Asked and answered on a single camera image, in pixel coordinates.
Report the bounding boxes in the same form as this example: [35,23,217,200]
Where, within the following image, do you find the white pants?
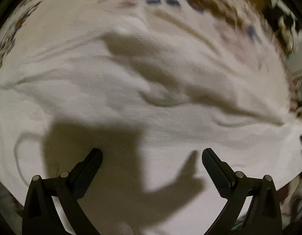
[0,23,302,234]

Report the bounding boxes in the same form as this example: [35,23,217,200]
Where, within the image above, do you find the floral patterned bedsheet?
[0,0,296,79]

